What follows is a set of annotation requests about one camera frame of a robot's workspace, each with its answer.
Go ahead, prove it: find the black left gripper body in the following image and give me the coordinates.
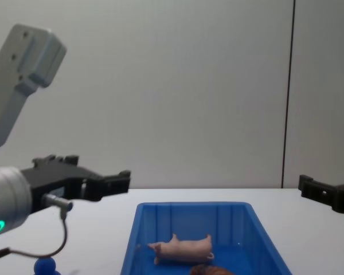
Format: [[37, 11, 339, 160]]
[[19, 164, 104, 214]]

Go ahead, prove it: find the blue plastic bin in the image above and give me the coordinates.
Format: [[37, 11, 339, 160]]
[[120, 202, 293, 275]]

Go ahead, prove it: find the small blue figure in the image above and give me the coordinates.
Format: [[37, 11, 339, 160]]
[[34, 257, 58, 275]]

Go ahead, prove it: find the pink toy pig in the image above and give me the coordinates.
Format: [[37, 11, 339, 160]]
[[147, 233, 215, 265]]

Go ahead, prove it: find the brown toy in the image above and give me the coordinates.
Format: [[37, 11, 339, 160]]
[[189, 264, 233, 275]]

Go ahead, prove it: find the thin dark gripper cable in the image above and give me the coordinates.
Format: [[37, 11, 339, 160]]
[[0, 193, 74, 260]]

